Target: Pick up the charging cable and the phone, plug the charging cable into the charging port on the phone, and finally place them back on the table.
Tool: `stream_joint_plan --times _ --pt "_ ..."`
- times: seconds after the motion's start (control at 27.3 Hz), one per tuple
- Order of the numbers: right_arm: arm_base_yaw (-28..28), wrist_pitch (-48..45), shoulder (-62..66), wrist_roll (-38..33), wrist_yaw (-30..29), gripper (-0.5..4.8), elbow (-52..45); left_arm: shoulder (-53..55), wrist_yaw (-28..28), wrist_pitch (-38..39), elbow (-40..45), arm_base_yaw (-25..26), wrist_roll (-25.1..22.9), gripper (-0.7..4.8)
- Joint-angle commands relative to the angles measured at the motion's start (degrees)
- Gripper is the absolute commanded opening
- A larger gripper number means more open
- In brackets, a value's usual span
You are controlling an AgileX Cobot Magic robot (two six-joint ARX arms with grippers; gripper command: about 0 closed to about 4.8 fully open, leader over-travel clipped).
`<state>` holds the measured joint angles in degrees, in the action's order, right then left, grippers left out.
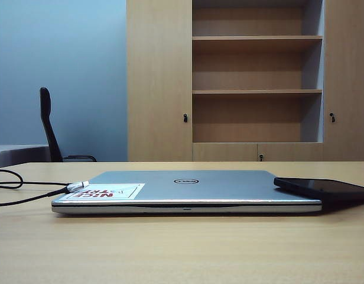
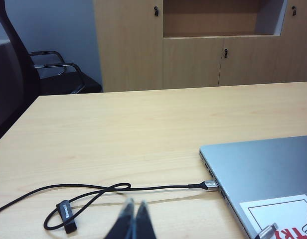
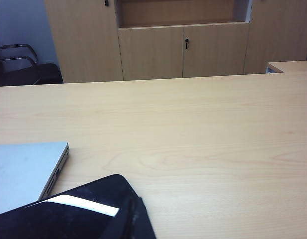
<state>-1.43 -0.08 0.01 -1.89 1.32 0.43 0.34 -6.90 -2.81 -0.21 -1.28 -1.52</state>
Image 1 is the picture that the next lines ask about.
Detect wooden cabinet with open shelves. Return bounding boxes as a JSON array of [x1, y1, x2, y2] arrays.
[[125, 0, 364, 162]]

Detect silver Dell laptop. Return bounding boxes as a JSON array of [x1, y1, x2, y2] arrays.
[[51, 170, 323, 214]]

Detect grey background table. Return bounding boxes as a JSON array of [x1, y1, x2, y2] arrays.
[[0, 144, 51, 169]]

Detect white sticker with red letters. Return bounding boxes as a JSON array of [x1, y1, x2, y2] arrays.
[[65, 183, 146, 200]]

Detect black smartphone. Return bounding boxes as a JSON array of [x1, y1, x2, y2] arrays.
[[272, 176, 364, 205]]

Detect black charging cable silver plugs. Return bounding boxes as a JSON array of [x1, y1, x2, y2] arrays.
[[0, 169, 90, 207]]

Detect black office chair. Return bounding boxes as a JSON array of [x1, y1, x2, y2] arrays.
[[39, 87, 97, 163]]

